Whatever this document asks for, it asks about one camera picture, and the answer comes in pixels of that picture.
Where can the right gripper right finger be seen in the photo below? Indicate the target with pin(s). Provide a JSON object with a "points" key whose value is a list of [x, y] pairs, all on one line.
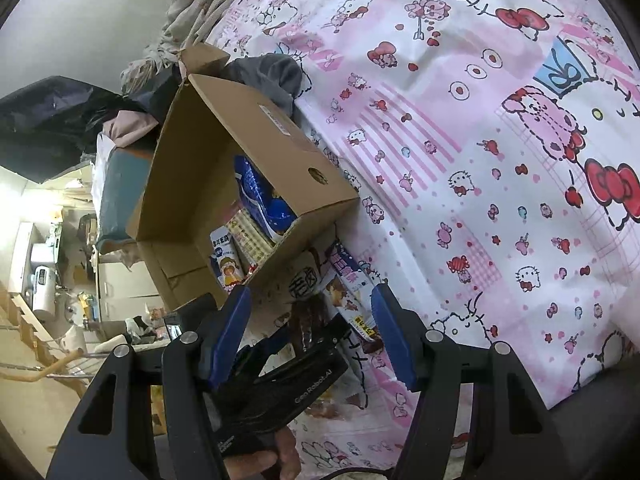
{"points": [[512, 434]]}

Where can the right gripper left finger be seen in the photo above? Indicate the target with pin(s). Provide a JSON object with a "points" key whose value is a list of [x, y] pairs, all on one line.
{"points": [[110, 434]]}

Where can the dark brown chocolate snack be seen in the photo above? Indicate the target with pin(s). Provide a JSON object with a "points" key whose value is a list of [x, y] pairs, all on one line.
{"points": [[307, 323]]}

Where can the white red biscuit packet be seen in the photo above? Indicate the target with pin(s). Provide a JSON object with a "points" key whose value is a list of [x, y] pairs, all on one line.
{"points": [[227, 263]]}

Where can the white black label packet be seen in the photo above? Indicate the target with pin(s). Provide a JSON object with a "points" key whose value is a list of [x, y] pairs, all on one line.
{"points": [[346, 288]]}

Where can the yellow wafer packet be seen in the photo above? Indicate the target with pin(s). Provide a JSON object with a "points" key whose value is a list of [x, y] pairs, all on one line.
{"points": [[254, 245]]}

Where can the blue snack bag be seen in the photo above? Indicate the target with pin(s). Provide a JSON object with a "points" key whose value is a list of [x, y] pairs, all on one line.
{"points": [[265, 206]]}

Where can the person's left hand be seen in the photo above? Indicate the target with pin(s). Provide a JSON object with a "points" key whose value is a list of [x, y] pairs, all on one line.
{"points": [[253, 465]]}

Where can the white water heater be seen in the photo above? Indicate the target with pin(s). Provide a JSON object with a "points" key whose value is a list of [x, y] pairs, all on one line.
{"points": [[42, 293]]}

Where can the brown cardboard box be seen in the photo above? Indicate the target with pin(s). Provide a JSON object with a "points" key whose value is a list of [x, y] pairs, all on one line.
{"points": [[191, 185]]}

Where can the pink Hello Kitty bedsheet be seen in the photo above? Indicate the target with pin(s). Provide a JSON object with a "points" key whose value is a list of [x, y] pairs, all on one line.
{"points": [[494, 148]]}

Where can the black plastic bag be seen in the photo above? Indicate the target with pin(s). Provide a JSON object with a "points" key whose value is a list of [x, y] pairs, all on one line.
{"points": [[50, 125]]}

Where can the dark grey cloth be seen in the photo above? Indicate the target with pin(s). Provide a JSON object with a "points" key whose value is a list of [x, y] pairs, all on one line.
{"points": [[278, 76]]}

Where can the crumpled floral blanket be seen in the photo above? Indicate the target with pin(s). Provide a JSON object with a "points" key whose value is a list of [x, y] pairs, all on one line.
{"points": [[187, 22]]}

